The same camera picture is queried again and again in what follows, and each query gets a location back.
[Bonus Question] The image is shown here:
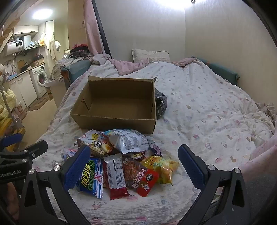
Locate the light blue silver snack bag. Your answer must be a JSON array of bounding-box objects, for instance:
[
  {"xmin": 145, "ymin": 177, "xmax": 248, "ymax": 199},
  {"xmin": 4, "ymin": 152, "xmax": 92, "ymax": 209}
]
[{"xmin": 102, "ymin": 129, "xmax": 149, "ymax": 155}]

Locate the white storage bin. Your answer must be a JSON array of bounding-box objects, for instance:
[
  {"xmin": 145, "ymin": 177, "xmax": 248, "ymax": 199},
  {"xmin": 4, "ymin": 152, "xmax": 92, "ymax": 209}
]
[{"xmin": 44, "ymin": 80, "xmax": 66, "ymax": 109}]

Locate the pink blanket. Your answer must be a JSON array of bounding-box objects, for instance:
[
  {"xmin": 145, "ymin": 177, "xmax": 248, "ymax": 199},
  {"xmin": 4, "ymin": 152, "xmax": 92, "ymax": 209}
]
[{"xmin": 91, "ymin": 54, "xmax": 204, "ymax": 76}]

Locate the pink curtain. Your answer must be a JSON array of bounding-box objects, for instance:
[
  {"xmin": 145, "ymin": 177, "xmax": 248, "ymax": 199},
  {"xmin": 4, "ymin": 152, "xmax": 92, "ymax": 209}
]
[{"xmin": 83, "ymin": 0, "xmax": 104, "ymax": 55}]

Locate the dark striped cloth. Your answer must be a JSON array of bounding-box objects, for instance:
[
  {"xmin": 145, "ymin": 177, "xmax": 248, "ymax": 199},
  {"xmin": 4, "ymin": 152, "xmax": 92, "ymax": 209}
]
[{"xmin": 154, "ymin": 88, "xmax": 168, "ymax": 120}]

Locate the brown and red snack packet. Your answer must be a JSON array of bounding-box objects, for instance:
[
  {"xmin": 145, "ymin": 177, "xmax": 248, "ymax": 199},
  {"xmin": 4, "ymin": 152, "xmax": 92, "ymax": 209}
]
[{"xmin": 122, "ymin": 155, "xmax": 159, "ymax": 197}]

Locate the beige pillow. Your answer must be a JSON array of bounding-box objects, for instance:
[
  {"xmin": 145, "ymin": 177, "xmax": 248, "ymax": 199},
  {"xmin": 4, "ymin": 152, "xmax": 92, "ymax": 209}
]
[{"xmin": 132, "ymin": 49, "xmax": 170, "ymax": 63}]

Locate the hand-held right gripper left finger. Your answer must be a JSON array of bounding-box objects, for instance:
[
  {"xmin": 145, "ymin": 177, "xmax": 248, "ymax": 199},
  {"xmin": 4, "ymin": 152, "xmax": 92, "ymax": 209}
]
[{"xmin": 18, "ymin": 145, "xmax": 92, "ymax": 225}]

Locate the white panda print snack packet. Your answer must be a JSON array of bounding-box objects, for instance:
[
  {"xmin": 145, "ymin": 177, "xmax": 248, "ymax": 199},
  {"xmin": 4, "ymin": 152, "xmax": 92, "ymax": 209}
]
[{"xmin": 77, "ymin": 129, "xmax": 113, "ymax": 156}]

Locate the yellow duvet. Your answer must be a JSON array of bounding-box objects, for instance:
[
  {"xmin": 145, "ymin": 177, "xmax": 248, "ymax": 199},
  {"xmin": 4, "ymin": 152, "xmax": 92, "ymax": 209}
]
[{"xmin": 0, "ymin": 89, "xmax": 16, "ymax": 117}]

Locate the wooden staircase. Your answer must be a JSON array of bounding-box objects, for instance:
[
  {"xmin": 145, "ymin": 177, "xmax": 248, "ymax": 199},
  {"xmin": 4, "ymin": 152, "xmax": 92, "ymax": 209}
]
[{"xmin": 0, "ymin": 11, "xmax": 21, "ymax": 53}]

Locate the white clothes pile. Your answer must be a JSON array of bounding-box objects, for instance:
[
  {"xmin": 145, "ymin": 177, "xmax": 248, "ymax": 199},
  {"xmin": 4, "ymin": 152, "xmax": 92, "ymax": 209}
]
[{"xmin": 51, "ymin": 58, "xmax": 74, "ymax": 80}]

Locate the pink crab stick packet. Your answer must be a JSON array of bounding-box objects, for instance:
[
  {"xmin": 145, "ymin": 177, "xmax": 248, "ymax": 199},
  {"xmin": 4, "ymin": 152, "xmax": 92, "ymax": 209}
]
[{"xmin": 61, "ymin": 147, "xmax": 80, "ymax": 161}]

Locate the black frame pole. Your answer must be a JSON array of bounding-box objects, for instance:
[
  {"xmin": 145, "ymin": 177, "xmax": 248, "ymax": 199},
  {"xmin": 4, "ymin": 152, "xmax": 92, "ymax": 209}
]
[{"xmin": 92, "ymin": 0, "xmax": 112, "ymax": 58}]

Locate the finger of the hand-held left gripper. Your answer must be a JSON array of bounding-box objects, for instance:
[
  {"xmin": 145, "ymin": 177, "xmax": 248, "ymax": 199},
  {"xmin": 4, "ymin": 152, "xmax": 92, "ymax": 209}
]
[
  {"xmin": 13, "ymin": 140, "xmax": 48, "ymax": 161},
  {"xmin": 0, "ymin": 132, "xmax": 23, "ymax": 152}
]

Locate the dark clothes pile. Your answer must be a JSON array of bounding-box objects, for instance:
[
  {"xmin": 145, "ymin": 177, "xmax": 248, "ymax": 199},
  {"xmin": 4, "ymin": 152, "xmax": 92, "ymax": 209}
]
[{"xmin": 69, "ymin": 43, "xmax": 91, "ymax": 59}]

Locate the dark purple snack packet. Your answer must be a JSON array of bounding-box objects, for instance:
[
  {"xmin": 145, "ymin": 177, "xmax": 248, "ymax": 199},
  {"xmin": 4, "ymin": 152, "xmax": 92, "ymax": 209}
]
[{"xmin": 147, "ymin": 139, "xmax": 163, "ymax": 157}]

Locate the white water heater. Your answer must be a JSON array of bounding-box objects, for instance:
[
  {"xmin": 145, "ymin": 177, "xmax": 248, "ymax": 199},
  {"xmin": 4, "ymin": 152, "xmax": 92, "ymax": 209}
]
[{"xmin": 6, "ymin": 35, "xmax": 32, "ymax": 54}]

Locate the ceiling lamp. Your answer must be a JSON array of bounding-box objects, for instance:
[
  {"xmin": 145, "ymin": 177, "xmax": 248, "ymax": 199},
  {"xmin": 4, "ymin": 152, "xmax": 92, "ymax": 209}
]
[{"xmin": 32, "ymin": 9, "xmax": 51, "ymax": 19}]

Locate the brown floor mat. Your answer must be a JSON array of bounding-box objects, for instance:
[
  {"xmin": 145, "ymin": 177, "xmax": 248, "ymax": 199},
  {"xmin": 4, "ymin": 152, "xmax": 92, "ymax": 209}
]
[{"xmin": 27, "ymin": 93, "xmax": 51, "ymax": 112}]

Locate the white wall cabinet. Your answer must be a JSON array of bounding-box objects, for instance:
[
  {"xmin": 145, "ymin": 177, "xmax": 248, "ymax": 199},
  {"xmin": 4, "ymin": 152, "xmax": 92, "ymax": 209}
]
[{"xmin": 13, "ymin": 25, "xmax": 39, "ymax": 35}]

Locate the teal bed cushion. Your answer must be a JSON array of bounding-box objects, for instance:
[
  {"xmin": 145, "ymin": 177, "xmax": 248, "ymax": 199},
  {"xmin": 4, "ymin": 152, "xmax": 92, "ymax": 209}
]
[
  {"xmin": 61, "ymin": 59, "xmax": 92, "ymax": 87},
  {"xmin": 191, "ymin": 56, "xmax": 240, "ymax": 85}
]

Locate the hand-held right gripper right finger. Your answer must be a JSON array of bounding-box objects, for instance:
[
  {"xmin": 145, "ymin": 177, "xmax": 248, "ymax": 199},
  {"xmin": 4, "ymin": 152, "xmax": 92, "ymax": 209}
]
[{"xmin": 178, "ymin": 145, "xmax": 254, "ymax": 225}]

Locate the yellow chip packet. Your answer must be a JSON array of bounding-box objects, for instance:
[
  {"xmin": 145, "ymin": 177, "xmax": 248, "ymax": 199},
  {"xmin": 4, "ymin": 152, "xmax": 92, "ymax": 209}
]
[{"xmin": 140, "ymin": 155, "xmax": 180, "ymax": 186}]

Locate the blue flag print snack packet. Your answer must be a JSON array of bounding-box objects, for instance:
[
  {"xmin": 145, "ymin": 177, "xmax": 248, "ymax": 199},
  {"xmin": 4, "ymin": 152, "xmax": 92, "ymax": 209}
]
[{"xmin": 77, "ymin": 157, "xmax": 104, "ymax": 199}]

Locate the brown cardboard box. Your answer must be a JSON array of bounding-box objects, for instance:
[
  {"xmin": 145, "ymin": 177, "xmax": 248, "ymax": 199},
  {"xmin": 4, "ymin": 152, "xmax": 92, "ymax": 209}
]
[{"xmin": 70, "ymin": 75, "xmax": 157, "ymax": 134}]

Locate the red and white snack bar packet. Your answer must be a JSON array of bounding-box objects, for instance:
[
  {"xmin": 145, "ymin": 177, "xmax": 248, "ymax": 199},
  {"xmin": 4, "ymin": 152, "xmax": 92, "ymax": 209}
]
[{"xmin": 103, "ymin": 154, "xmax": 130, "ymax": 200}]

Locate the white washing machine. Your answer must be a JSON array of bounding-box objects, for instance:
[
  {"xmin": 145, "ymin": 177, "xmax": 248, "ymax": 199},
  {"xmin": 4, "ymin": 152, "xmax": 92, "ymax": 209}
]
[{"xmin": 29, "ymin": 64, "xmax": 48, "ymax": 99}]

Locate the white kitchen base cabinet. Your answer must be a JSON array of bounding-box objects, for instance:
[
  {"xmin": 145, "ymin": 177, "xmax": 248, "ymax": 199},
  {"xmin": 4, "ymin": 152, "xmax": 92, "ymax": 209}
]
[{"xmin": 9, "ymin": 71, "xmax": 38, "ymax": 109}]

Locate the hanging white towel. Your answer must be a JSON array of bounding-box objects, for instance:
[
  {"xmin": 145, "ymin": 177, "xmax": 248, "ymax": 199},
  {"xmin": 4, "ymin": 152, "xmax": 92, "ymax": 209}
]
[{"xmin": 49, "ymin": 40, "xmax": 61, "ymax": 60}]

